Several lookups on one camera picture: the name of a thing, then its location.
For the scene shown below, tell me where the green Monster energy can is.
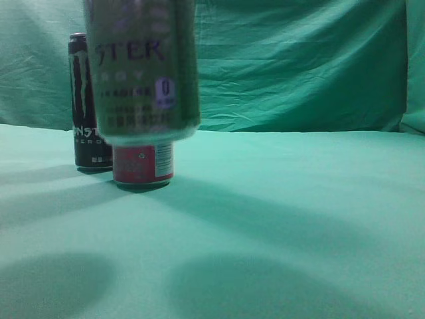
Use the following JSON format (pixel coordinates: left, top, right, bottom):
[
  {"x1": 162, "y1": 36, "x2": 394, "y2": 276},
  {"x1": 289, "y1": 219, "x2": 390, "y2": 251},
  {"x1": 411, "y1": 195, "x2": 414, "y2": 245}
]
[{"x1": 83, "y1": 0, "x2": 201, "y2": 147}]

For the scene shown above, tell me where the red soda can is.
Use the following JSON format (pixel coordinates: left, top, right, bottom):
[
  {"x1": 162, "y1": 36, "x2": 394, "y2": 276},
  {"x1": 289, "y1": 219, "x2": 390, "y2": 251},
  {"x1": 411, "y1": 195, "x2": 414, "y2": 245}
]
[{"x1": 112, "y1": 144, "x2": 174, "y2": 185}]

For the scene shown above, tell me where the green cloth backdrop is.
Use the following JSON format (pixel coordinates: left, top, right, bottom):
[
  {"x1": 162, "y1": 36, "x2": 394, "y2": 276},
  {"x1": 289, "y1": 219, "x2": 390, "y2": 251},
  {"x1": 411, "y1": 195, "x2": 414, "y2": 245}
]
[{"x1": 1, "y1": 1, "x2": 424, "y2": 134}]

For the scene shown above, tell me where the black Monster energy can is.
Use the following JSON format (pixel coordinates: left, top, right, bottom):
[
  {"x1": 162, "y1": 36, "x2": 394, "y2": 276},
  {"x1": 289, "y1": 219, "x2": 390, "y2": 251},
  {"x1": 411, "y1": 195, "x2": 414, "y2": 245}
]
[{"x1": 68, "y1": 33, "x2": 112, "y2": 171}]

